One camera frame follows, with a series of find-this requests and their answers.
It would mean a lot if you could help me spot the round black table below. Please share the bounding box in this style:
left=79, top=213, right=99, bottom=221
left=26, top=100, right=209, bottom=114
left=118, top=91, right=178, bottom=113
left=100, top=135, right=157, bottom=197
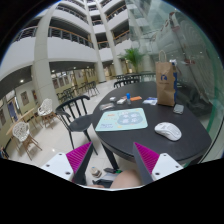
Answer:
left=92, top=81, right=211, bottom=169

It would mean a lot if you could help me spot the light wooden cafe table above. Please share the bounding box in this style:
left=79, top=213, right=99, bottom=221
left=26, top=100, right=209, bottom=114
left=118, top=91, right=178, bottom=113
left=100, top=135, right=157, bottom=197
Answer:
left=6, top=108, right=35, bottom=135

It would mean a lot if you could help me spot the white lattice chair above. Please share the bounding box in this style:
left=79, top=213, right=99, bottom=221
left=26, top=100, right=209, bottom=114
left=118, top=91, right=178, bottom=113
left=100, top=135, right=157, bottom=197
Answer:
left=37, top=98, right=56, bottom=125
left=12, top=122, right=41, bottom=157

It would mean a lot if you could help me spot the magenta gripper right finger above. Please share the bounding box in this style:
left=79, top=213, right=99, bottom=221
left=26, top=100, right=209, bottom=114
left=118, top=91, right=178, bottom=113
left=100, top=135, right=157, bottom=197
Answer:
left=133, top=142, right=182, bottom=185

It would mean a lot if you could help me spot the orange card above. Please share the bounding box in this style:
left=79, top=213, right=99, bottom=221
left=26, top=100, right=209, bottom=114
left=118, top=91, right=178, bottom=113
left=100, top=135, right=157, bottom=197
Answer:
left=130, top=96, right=142, bottom=101

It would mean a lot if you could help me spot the clear plastic packet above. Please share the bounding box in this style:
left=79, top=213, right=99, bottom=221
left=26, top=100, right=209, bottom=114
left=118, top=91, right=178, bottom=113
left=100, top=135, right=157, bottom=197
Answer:
left=99, top=103, right=115, bottom=111

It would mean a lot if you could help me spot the small white box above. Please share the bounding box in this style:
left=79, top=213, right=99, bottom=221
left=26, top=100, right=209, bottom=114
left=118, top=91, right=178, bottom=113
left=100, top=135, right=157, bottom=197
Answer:
left=116, top=98, right=127, bottom=105

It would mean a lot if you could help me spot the brown paper bag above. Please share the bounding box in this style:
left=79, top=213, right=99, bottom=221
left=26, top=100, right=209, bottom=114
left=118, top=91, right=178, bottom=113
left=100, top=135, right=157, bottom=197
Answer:
left=156, top=50, right=177, bottom=106

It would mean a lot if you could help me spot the person's bare knee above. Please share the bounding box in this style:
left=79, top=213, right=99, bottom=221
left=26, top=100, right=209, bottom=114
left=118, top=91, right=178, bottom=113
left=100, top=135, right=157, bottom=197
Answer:
left=111, top=170, right=142, bottom=189

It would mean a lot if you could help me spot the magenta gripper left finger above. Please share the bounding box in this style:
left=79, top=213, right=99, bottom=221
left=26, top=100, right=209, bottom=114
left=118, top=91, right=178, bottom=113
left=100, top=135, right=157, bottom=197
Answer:
left=42, top=142, right=93, bottom=185

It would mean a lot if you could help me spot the black chair behind table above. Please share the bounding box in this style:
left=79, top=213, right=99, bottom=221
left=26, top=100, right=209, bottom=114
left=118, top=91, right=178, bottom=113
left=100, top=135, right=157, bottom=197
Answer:
left=114, top=78, right=140, bottom=88

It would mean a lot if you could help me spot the black wooden chair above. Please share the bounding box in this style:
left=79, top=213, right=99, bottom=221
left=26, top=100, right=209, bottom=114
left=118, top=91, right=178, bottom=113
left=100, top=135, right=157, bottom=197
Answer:
left=56, top=95, right=92, bottom=148

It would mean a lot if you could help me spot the white blue packet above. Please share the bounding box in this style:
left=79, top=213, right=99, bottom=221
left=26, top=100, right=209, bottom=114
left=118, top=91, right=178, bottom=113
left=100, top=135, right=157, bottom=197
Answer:
left=143, top=97, right=157, bottom=105

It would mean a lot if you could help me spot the small blue-capped bottle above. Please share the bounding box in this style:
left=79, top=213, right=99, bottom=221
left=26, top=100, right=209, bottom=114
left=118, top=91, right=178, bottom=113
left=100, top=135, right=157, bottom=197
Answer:
left=126, top=93, right=131, bottom=105

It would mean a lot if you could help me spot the white computer mouse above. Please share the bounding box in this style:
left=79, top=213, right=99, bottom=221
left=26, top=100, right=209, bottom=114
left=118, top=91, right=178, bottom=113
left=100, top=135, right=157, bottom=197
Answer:
left=154, top=122, right=182, bottom=141

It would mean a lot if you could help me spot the light green mouse pad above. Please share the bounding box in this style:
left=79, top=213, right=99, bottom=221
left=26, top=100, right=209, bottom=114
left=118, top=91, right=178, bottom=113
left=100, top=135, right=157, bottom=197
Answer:
left=95, top=108, right=148, bottom=132

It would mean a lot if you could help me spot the white lattice chair near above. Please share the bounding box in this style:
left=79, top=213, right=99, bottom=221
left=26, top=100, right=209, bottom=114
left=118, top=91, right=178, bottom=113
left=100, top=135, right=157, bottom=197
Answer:
left=12, top=122, right=41, bottom=157

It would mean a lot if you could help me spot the potted green palm plant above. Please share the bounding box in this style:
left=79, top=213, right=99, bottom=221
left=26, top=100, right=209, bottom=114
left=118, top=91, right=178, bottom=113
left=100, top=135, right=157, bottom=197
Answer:
left=119, top=48, right=144, bottom=72

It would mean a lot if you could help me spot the white lattice chair far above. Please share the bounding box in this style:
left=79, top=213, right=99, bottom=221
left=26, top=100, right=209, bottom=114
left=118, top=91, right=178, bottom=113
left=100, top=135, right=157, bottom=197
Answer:
left=37, top=98, right=56, bottom=125

